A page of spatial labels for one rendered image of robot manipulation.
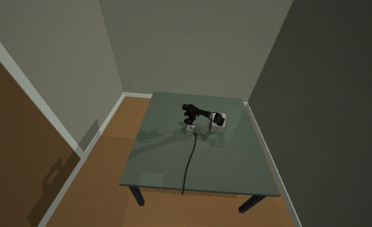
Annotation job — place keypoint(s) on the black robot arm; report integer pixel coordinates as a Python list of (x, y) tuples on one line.
[(191, 109)]

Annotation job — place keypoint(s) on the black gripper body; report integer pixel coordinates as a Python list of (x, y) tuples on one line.
[(191, 117)]

